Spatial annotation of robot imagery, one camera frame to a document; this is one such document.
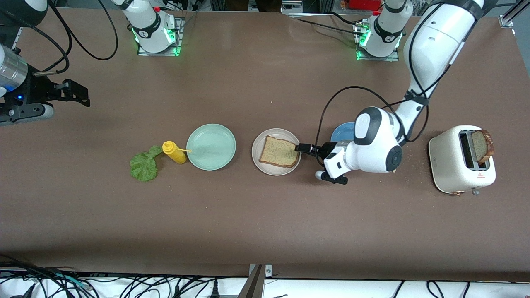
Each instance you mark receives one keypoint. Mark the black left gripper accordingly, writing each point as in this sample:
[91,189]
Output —
[326,150]

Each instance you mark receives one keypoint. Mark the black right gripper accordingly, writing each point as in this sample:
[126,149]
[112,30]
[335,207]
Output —
[36,90]

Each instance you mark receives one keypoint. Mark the light crust bread slice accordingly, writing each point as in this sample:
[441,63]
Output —
[279,152]

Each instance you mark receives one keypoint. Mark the green lettuce leaf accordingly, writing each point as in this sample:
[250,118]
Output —
[144,167]

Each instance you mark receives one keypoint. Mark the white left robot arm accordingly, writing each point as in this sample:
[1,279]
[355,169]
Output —
[439,41]

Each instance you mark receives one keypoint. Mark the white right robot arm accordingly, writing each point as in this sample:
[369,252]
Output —
[149,25]

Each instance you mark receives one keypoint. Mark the beige plate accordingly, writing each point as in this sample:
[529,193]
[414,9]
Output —
[276,171]

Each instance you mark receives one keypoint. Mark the blue plate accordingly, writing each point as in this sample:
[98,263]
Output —
[341,133]

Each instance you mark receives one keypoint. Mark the mint green plate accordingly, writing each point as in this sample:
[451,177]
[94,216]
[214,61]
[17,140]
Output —
[211,147]

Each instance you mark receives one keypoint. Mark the yellow mustard bottle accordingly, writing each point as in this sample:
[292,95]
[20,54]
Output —
[176,154]

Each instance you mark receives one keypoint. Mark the white toaster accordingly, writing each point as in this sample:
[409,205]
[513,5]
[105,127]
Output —
[449,165]

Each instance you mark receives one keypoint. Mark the red box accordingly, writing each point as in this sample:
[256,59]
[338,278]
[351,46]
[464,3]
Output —
[364,4]

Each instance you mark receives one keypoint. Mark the black power plug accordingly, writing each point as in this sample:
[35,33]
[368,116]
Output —
[215,291]

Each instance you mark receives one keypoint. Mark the dark crust bread slice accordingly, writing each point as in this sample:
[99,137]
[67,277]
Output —
[482,145]

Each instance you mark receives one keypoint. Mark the aluminium corner profile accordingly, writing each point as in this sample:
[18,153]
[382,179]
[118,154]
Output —
[507,18]

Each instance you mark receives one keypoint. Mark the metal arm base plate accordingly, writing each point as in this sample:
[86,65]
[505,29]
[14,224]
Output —
[389,59]
[179,37]

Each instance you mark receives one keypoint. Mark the aluminium frame bar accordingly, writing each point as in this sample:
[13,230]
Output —
[292,6]

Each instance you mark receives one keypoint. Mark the metal table edge bracket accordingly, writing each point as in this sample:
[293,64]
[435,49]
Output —
[258,285]

